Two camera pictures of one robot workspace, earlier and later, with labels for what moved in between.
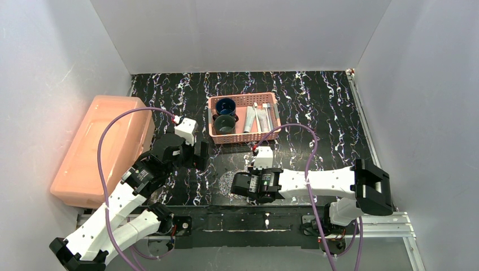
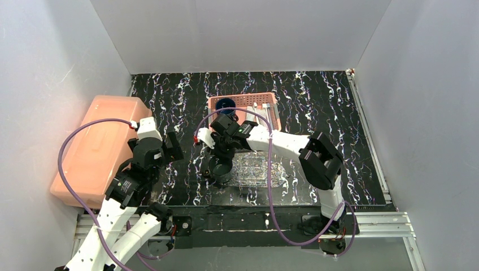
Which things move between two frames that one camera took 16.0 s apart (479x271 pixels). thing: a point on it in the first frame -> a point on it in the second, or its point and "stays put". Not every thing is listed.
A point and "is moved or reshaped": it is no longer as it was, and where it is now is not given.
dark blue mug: (226, 106) stays put
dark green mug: (225, 125) is moved or reshaped
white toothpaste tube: (264, 121) stays put
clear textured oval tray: (225, 183) is moved or reshaped
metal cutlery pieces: (269, 117) stays put
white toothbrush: (255, 106) stays put
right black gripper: (239, 184) -> (220, 150)
